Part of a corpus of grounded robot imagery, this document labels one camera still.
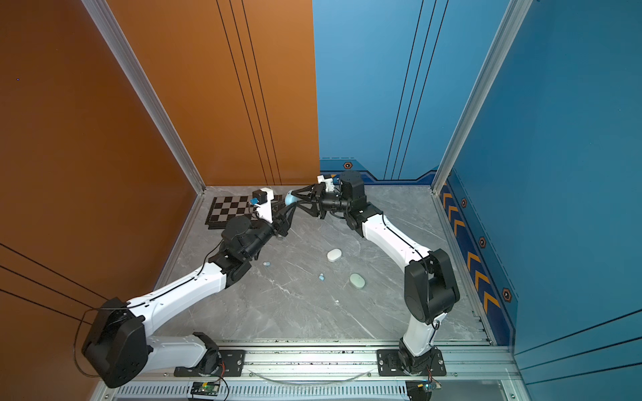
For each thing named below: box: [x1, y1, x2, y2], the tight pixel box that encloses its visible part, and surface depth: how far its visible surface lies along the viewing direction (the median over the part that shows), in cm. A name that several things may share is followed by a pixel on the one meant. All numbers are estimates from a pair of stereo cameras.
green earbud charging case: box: [349, 273, 366, 289], surface depth 91 cm
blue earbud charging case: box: [284, 191, 298, 206], surface depth 74 cm
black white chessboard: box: [204, 194, 284, 230], surface depth 111 cm
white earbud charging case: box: [326, 248, 342, 263], surface depth 97 cm
